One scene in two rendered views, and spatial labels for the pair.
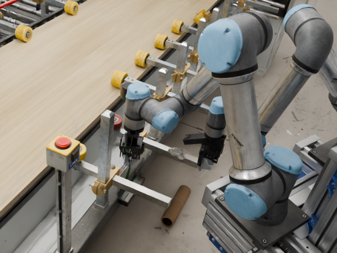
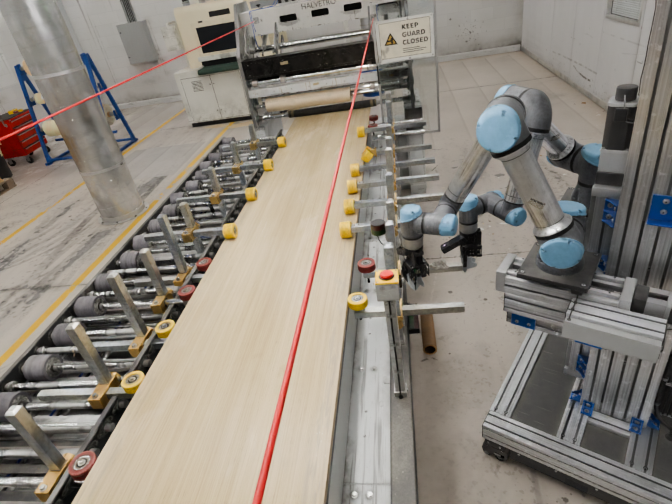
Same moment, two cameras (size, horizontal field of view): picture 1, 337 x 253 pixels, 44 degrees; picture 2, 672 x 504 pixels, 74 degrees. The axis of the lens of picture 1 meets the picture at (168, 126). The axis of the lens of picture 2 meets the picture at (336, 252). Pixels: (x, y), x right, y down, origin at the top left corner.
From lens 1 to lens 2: 56 cm
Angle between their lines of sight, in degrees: 7
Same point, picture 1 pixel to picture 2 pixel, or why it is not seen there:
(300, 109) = not seen: hidden behind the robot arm
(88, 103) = (333, 260)
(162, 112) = (444, 217)
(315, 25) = (531, 94)
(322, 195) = (600, 231)
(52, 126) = (321, 290)
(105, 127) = (390, 259)
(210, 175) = (439, 295)
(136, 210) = not seen: hidden behind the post
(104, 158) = not seen: hidden behind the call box
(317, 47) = (543, 110)
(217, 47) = (500, 129)
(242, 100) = (531, 165)
